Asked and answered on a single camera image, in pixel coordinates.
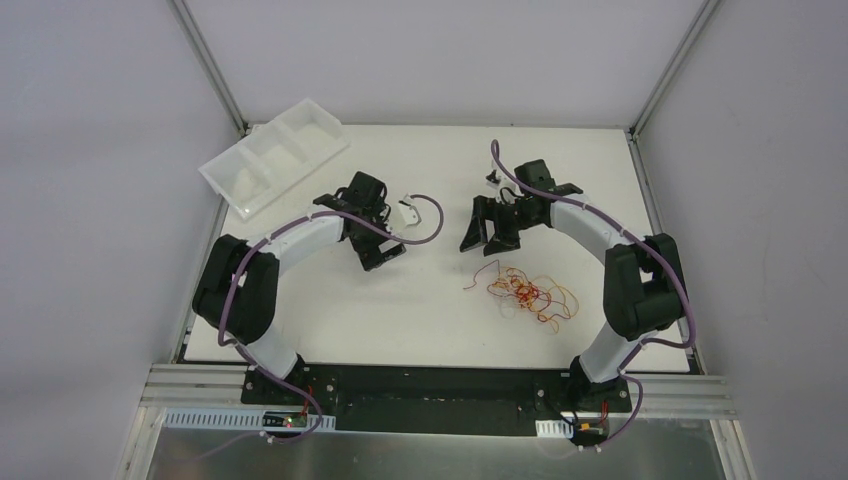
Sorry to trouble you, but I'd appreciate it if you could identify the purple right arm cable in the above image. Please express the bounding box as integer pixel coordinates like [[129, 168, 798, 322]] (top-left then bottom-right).
[[490, 139, 698, 458]]

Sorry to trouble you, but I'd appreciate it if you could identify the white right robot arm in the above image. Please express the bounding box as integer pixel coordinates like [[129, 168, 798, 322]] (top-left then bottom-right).
[[459, 159, 686, 410]]

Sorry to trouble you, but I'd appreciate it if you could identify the aluminium frame rail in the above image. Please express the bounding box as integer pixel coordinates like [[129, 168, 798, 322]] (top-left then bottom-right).
[[118, 364, 756, 479]]

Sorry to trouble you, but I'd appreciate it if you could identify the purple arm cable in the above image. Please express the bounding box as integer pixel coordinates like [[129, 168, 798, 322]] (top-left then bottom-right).
[[490, 139, 698, 458], [165, 193, 445, 462]]

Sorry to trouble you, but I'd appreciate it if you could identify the left controller board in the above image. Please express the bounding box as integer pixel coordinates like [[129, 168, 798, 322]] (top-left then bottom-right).
[[262, 411, 308, 431]]

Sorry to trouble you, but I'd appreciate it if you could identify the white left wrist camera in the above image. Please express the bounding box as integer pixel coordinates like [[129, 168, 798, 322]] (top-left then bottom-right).
[[387, 194, 422, 237]]

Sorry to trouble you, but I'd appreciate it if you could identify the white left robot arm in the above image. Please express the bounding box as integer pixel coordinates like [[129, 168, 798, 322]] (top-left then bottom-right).
[[192, 172, 406, 405]]

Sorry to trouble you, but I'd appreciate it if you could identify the controller board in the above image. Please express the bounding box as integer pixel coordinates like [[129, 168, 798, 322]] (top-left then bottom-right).
[[262, 411, 308, 431], [571, 423, 609, 445]]

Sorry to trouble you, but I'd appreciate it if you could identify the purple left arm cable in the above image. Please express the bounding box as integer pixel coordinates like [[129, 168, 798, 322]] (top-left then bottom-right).
[[165, 193, 445, 462]]

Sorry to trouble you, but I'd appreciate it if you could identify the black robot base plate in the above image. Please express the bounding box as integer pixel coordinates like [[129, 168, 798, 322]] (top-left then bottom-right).
[[241, 363, 631, 436]]

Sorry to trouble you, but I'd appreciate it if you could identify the orange thin cable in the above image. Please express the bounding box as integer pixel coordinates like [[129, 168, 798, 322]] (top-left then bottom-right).
[[487, 264, 580, 335]]

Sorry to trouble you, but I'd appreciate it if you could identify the right controller board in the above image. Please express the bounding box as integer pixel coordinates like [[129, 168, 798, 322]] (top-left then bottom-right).
[[571, 423, 609, 445]]

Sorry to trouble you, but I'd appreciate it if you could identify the white divided plastic tray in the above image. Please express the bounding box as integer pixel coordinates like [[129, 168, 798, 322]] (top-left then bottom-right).
[[199, 99, 350, 220]]

